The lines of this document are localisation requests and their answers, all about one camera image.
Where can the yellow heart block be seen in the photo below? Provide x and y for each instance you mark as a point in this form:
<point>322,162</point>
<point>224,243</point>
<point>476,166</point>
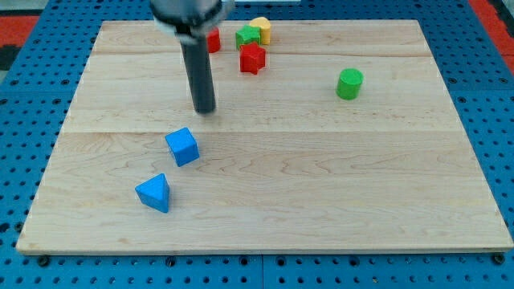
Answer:
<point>264,26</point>

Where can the blue triangle block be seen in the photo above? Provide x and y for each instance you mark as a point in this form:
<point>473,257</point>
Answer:
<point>154,193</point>

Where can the blue cube block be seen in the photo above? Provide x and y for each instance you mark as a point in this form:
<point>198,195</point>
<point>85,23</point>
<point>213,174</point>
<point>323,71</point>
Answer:
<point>182,146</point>

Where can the light wooden board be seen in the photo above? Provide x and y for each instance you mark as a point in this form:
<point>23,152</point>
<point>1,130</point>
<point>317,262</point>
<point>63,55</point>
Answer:
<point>285,165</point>

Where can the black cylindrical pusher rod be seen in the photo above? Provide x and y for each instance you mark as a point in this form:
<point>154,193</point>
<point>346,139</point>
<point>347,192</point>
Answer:
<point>199,73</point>

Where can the green star block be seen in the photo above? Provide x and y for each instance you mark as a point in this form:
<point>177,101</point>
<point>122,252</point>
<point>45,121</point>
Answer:
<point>246,35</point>

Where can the red block behind rod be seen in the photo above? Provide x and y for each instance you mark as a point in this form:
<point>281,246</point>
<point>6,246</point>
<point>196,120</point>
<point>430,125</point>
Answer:
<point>213,40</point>

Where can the red star block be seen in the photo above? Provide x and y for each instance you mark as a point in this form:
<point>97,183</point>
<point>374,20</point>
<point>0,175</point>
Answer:
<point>252,58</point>

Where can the green cylinder block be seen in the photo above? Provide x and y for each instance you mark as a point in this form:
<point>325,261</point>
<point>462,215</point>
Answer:
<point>349,83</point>

